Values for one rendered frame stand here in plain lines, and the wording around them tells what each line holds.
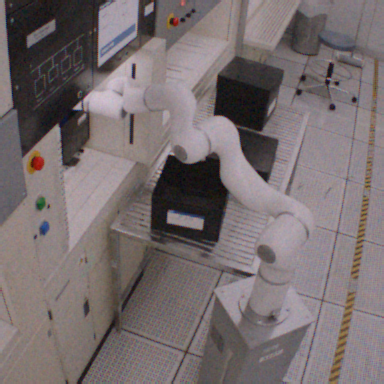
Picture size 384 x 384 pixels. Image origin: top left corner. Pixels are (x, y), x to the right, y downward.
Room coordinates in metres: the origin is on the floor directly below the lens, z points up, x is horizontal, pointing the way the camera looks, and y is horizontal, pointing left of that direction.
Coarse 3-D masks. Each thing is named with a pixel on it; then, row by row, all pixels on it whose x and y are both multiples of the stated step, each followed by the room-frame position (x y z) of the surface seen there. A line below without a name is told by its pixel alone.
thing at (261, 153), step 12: (240, 132) 2.05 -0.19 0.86; (252, 132) 2.06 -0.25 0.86; (252, 144) 1.96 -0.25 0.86; (264, 144) 1.97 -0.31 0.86; (276, 144) 1.99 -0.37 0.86; (216, 156) 1.84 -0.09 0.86; (252, 156) 1.87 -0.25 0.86; (264, 156) 1.88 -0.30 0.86; (276, 156) 2.03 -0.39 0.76; (264, 168) 1.79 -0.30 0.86; (264, 180) 1.76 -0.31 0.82
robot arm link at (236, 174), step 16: (208, 128) 1.32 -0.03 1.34; (224, 128) 1.34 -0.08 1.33; (224, 144) 1.31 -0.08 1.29; (240, 144) 1.32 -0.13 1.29; (224, 160) 1.27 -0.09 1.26; (240, 160) 1.25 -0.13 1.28; (224, 176) 1.22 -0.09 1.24; (240, 176) 1.21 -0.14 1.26; (256, 176) 1.22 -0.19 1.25; (240, 192) 1.18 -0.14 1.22; (256, 192) 1.18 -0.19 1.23; (272, 192) 1.19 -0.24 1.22; (256, 208) 1.17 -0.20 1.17; (272, 208) 1.18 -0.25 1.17; (288, 208) 1.17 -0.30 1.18; (304, 208) 1.18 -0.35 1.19; (304, 224) 1.12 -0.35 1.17
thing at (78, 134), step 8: (72, 112) 1.74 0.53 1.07; (80, 112) 1.66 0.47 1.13; (88, 112) 1.73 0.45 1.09; (72, 120) 1.60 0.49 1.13; (80, 120) 1.66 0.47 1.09; (88, 120) 1.72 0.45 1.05; (64, 128) 1.55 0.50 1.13; (72, 128) 1.60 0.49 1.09; (80, 128) 1.66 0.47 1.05; (88, 128) 1.72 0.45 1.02; (64, 136) 1.55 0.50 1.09; (72, 136) 1.60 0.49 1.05; (80, 136) 1.66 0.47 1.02; (88, 136) 1.72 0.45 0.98; (64, 144) 1.54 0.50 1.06; (72, 144) 1.60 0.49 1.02; (80, 144) 1.66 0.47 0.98; (64, 152) 1.54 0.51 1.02; (72, 152) 1.59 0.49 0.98; (80, 152) 1.68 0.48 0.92; (64, 160) 1.53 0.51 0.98
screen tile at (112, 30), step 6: (114, 6) 1.50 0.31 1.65; (108, 12) 1.46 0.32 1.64; (114, 12) 1.50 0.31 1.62; (102, 18) 1.43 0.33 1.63; (108, 18) 1.46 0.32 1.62; (114, 18) 1.51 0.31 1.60; (102, 24) 1.43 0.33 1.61; (114, 24) 1.50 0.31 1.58; (108, 30) 1.47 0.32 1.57; (114, 30) 1.51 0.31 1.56; (102, 36) 1.43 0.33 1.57; (108, 36) 1.47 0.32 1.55; (102, 42) 1.43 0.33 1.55
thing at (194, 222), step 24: (168, 168) 1.71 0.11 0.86; (192, 168) 1.70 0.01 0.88; (216, 168) 1.69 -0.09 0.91; (168, 192) 1.67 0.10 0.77; (192, 192) 1.67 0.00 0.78; (216, 192) 1.69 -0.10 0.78; (168, 216) 1.43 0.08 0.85; (192, 216) 1.42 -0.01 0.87; (216, 216) 1.41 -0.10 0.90; (216, 240) 1.41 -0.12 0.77
